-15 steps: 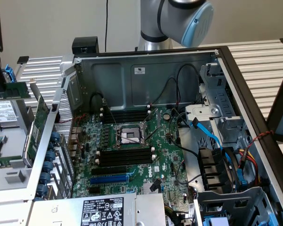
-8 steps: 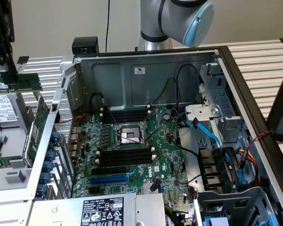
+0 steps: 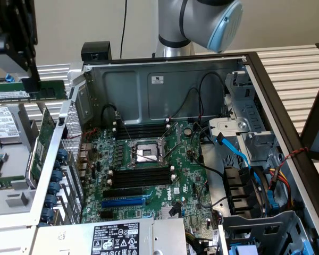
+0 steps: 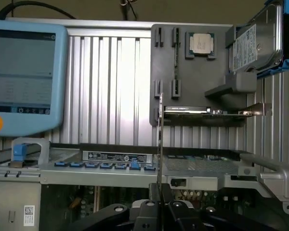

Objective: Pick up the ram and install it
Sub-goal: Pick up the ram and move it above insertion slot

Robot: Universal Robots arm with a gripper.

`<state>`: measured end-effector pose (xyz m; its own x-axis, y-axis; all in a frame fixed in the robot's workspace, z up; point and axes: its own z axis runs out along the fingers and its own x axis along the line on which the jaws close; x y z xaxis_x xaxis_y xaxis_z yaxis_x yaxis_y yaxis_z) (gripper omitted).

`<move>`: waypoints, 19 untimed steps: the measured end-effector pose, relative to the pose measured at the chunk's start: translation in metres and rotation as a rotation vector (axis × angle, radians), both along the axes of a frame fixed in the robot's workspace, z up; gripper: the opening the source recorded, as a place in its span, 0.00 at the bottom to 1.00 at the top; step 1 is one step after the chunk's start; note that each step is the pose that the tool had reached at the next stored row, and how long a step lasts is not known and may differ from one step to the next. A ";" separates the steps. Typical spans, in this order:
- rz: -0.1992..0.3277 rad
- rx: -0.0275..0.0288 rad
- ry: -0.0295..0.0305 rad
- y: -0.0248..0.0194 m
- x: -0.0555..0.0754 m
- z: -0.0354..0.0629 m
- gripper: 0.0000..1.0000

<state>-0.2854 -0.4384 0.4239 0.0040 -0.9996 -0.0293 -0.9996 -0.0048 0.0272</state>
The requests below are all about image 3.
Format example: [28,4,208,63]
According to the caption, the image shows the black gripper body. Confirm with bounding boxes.
[0,0,38,47]

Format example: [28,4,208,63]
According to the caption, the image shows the green RAM stick white label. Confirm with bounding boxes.
[0,79,66,104]

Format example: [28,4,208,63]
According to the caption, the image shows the RAM slot white latches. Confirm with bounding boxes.
[107,165,176,181]
[112,118,171,130]
[112,124,171,137]
[106,173,177,190]

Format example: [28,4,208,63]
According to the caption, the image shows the silver hard disk white label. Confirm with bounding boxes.
[0,102,21,146]

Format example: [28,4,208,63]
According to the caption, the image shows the black box with port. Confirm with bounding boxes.
[81,41,113,62]

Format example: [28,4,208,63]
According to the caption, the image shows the grey parts rack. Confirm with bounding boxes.
[0,102,47,234]

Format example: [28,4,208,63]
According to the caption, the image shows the open PC case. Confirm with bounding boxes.
[29,52,319,255]

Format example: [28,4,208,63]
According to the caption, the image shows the thin metal locking lever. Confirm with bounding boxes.
[131,150,161,162]
[121,116,133,143]

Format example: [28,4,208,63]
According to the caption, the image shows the white case sticker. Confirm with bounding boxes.
[148,74,165,85]

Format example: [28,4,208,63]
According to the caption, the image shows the CPU socket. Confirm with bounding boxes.
[127,137,169,168]

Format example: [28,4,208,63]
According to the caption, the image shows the long black expansion slot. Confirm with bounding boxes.
[103,186,145,200]

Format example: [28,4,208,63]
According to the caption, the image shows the blue expansion slot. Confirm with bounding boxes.
[100,197,146,210]

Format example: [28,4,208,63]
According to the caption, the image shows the green motherboard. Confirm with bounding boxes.
[81,121,221,241]

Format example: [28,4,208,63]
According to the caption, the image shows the silver finned heat sink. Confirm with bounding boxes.
[160,206,176,220]

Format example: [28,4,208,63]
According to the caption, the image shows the silver power supply with label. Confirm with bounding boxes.
[31,216,188,255]

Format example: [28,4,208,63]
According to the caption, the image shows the silver metal disk bay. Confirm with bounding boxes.
[224,69,279,164]

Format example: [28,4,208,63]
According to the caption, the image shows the blue plastic bay latch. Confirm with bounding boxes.
[265,185,280,213]

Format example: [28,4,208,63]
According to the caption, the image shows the blue plastic bay clip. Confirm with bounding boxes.
[228,244,258,255]
[303,239,317,255]

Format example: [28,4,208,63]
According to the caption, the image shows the grey perforated disk bay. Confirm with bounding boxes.
[219,210,318,255]

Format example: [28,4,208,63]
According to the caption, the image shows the green graphics card silver bracket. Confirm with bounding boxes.
[25,102,58,190]

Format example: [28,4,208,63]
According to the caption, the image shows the red black twisted wire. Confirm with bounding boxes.
[281,147,309,167]
[65,127,98,141]

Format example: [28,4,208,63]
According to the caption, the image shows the thick black wire short loop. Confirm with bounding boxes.
[102,104,122,123]

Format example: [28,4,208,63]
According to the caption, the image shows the thin black hanging cable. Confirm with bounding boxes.
[121,0,128,58]

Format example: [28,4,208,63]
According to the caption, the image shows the black wire low loop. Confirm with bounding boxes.
[171,87,200,119]

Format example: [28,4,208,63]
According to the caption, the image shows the black wire tall loop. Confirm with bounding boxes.
[198,72,227,119]

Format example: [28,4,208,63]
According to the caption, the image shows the black wire plug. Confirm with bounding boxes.
[169,200,182,217]

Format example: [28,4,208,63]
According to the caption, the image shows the grey plastic disk bracket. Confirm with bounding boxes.
[208,117,250,146]

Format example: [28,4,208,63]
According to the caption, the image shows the light blue disk wire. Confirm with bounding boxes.
[214,133,253,172]

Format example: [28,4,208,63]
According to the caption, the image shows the black braided wire bundle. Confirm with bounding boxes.
[185,229,221,255]

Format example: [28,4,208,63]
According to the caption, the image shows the yellow red power wire bundle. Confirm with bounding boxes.
[264,166,295,212]

